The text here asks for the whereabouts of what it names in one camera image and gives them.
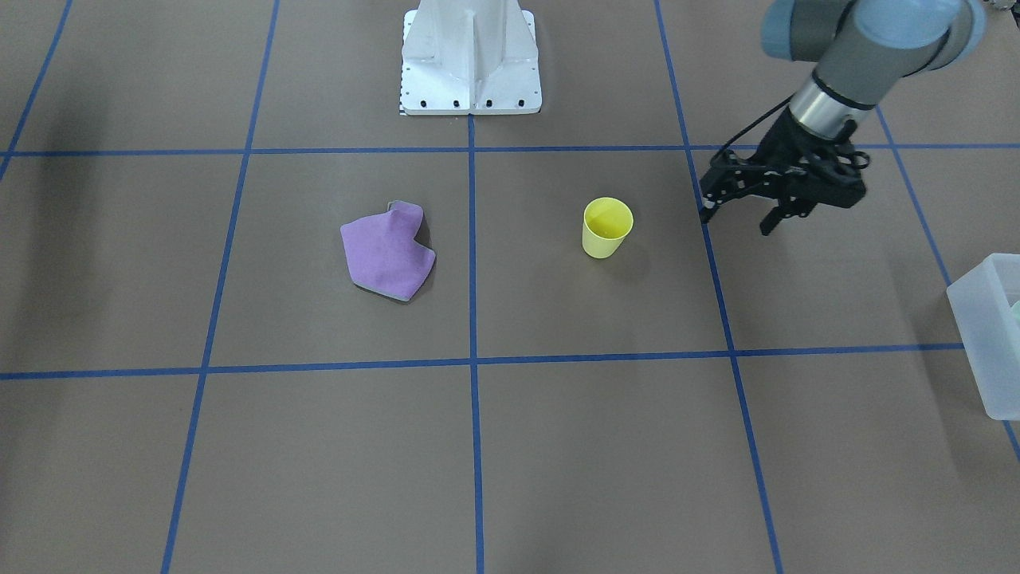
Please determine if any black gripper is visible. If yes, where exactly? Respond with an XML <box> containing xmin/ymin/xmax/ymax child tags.
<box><xmin>699</xmin><ymin>106</ymin><xmax>870</xmax><ymax>237</ymax></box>

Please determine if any yellow plastic cup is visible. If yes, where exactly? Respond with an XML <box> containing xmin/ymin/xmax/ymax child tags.
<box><xmin>582</xmin><ymin>197</ymin><xmax>634</xmax><ymax>259</ymax></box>

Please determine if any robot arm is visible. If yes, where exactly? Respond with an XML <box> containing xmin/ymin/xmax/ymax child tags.
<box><xmin>699</xmin><ymin>1</ymin><xmax>987</xmax><ymax>236</ymax></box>

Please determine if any translucent plastic storage box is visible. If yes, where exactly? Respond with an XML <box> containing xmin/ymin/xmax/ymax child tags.
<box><xmin>947</xmin><ymin>252</ymin><xmax>1019</xmax><ymax>421</ymax></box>

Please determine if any purple cloth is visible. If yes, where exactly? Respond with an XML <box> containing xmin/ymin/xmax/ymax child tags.
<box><xmin>339</xmin><ymin>200</ymin><xmax>437</xmax><ymax>304</ymax></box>

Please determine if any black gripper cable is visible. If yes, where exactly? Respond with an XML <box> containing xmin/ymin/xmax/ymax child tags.
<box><xmin>712</xmin><ymin>94</ymin><xmax>798</xmax><ymax>160</ymax></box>

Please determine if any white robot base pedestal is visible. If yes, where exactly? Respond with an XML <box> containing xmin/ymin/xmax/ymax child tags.
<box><xmin>398</xmin><ymin>1</ymin><xmax>543</xmax><ymax>116</ymax></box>

